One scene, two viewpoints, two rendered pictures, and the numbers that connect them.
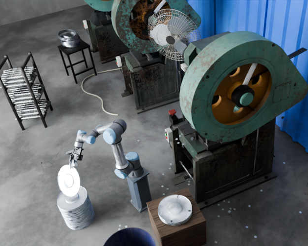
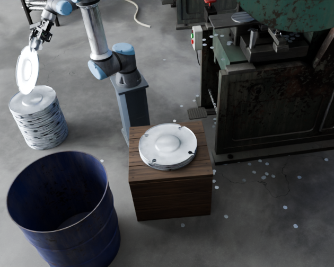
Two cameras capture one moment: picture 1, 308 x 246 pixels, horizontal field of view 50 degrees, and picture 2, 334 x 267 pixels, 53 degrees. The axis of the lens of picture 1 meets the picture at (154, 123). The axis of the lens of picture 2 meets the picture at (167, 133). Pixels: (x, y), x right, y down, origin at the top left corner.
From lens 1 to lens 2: 1.32 m
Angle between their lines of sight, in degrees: 11
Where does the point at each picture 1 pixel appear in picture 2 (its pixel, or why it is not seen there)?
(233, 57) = not seen: outside the picture
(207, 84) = not seen: outside the picture
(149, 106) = (195, 23)
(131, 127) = (161, 43)
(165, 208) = (154, 140)
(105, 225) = not seen: hidden behind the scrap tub
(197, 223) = (197, 175)
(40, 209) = (3, 114)
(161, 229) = (135, 169)
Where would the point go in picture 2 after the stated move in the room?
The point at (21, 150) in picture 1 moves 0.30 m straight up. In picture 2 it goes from (17, 45) to (5, 16)
